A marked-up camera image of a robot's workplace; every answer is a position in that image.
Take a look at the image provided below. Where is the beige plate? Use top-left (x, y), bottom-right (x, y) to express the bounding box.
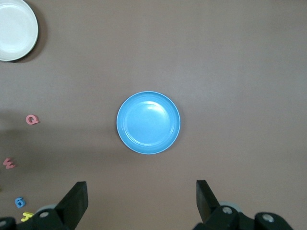
top-left (0, 0), bottom-right (39, 62)

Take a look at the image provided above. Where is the blue letter g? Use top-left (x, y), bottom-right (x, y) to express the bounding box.
top-left (14, 196), bottom-right (26, 208)

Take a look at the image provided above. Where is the blue plate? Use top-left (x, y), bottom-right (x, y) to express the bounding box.
top-left (116, 91), bottom-right (181, 155)

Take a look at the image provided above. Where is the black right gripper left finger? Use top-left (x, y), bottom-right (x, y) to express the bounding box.
top-left (0, 181), bottom-right (88, 230)

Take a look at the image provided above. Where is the red letter w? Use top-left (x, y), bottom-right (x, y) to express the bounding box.
top-left (2, 157), bottom-right (16, 170)

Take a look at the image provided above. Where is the brown table cover sheet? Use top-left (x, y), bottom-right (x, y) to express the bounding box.
top-left (0, 0), bottom-right (307, 230)

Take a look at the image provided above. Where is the pink letter Q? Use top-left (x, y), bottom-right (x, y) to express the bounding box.
top-left (25, 114), bottom-right (41, 126)

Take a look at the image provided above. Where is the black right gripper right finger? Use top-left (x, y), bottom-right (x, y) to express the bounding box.
top-left (193, 180), bottom-right (295, 230)

